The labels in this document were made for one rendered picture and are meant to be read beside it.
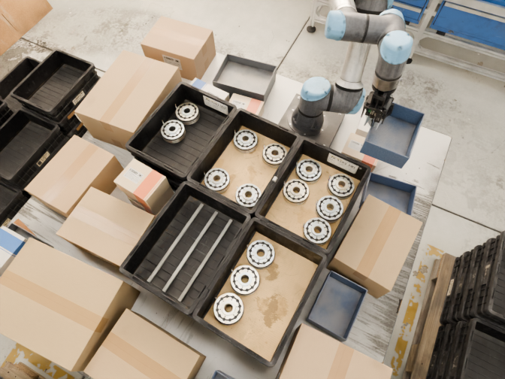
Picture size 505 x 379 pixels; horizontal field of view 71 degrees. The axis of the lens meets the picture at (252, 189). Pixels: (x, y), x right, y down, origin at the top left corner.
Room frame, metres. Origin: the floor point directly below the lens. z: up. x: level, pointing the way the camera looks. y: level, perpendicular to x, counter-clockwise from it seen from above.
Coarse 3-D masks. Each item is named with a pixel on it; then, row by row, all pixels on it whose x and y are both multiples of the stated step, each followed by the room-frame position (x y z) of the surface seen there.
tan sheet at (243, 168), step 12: (228, 144) 0.86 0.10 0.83; (228, 156) 0.80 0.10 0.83; (240, 156) 0.79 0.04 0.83; (252, 156) 0.79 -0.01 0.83; (228, 168) 0.74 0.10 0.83; (240, 168) 0.74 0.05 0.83; (252, 168) 0.73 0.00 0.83; (264, 168) 0.73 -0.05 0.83; (276, 168) 0.73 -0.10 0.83; (216, 180) 0.68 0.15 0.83; (240, 180) 0.68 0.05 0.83; (252, 180) 0.68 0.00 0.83; (264, 180) 0.68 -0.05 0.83; (228, 192) 0.63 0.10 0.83
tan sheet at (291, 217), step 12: (324, 168) 0.72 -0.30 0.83; (288, 180) 0.67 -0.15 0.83; (324, 180) 0.67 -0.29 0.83; (312, 192) 0.62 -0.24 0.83; (324, 192) 0.62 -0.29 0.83; (276, 204) 0.57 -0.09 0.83; (288, 204) 0.57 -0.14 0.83; (312, 204) 0.56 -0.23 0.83; (348, 204) 0.56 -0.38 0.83; (276, 216) 0.52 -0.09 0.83; (288, 216) 0.52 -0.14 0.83; (300, 216) 0.52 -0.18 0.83; (312, 216) 0.51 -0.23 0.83; (288, 228) 0.47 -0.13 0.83; (300, 228) 0.47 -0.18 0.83; (336, 228) 0.46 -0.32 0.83
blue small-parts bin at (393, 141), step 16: (400, 112) 0.79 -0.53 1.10; (416, 112) 0.77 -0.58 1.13; (384, 128) 0.75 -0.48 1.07; (400, 128) 0.75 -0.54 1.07; (416, 128) 0.72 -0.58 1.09; (368, 144) 0.64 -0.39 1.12; (384, 144) 0.68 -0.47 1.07; (400, 144) 0.68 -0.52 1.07; (384, 160) 0.61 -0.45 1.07; (400, 160) 0.59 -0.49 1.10
